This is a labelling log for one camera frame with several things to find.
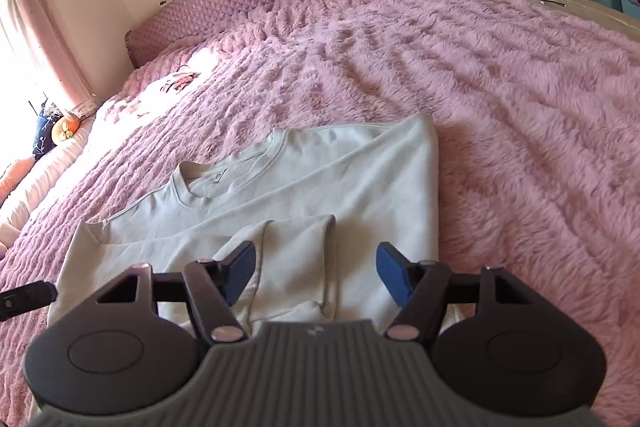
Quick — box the orange plush toy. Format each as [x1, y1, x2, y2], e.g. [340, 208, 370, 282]
[52, 114, 81, 145]

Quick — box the white sweatshirt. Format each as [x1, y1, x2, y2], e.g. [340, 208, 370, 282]
[47, 113, 468, 343]

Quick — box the pink fluffy blanket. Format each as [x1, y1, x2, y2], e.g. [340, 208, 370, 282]
[0, 0, 640, 427]

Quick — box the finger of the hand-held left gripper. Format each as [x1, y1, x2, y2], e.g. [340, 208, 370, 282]
[0, 282, 58, 322]

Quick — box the pink curtain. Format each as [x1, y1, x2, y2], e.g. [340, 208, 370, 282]
[0, 0, 96, 108]

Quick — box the small pink garment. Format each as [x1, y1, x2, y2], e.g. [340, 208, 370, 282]
[160, 66, 198, 94]

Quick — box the beige bed edge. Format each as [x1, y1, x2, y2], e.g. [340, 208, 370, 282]
[545, 0, 640, 30]

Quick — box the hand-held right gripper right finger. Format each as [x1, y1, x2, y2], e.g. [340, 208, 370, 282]
[376, 241, 539, 342]

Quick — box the peach pillow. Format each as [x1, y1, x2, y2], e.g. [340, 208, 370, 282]
[0, 157, 36, 202]

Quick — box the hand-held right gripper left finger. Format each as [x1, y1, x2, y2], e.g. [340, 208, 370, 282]
[95, 241, 258, 343]

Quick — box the dark blue floral cloth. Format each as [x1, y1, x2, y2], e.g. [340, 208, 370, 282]
[32, 99, 63, 158]

